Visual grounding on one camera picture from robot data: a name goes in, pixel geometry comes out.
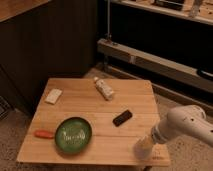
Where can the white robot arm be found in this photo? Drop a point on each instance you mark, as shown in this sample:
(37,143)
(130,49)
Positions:
(189,120)

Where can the green ceramic bowl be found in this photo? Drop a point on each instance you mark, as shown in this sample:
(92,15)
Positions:
(73,135)

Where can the white squeeze bottle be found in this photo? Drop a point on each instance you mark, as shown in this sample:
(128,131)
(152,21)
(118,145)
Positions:
(104,88)

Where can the black rectangular block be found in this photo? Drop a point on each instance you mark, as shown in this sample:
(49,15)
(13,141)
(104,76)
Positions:
(123,117)

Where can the wooden table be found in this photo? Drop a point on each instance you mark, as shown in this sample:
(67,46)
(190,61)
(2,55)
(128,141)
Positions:
(110,145)

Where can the metal vertical pole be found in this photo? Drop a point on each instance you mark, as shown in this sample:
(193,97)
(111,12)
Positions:
(108,37)

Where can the white sponge block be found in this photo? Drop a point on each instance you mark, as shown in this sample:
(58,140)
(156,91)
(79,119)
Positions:
(53,96)

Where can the orange carrot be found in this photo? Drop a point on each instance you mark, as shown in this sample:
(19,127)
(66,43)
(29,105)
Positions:
(44,134)

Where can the wooden shelf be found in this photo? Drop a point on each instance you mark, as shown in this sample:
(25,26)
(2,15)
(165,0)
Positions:
(194,10)

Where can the grey metal rail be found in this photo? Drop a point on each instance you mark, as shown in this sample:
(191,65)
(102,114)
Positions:
(167,68)

